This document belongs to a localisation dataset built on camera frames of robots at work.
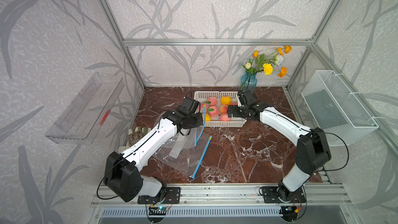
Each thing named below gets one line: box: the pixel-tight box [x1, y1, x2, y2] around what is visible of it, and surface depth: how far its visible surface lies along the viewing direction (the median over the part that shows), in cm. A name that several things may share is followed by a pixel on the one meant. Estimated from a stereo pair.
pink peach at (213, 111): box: [206, 105, 219, 118], surface depth 101 cm
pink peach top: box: [208, 96, 218, 106], surface depth 107 cm
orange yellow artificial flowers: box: [242, 45, 293, 78], surface depth 101 cm
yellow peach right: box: [220, 95, 232, 106], surface depth 107 cm
